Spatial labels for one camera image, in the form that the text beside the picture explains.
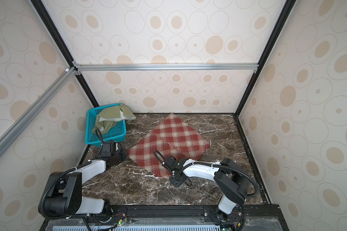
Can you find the horizontal aluminium back rail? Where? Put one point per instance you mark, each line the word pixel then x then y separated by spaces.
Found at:
pixel 165 67

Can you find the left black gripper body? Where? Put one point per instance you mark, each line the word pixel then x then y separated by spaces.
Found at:
pixel 118 157

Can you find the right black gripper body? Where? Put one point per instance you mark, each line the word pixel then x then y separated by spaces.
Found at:
pixel 174 182

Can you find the diagonal aluminium left rail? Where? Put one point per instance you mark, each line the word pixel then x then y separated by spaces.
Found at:
pixel 7 139

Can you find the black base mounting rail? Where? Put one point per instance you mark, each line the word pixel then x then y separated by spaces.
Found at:
pixel 177 218

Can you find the red plaid skirt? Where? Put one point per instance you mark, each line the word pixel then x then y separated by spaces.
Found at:
pixel 172 137

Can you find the olive green skirt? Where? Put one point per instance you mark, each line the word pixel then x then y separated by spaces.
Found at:
pixel 110 116

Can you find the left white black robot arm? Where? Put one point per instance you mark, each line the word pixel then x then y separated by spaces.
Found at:
pixel 63 197

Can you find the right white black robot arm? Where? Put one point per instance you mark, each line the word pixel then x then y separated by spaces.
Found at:
pixel 235 184

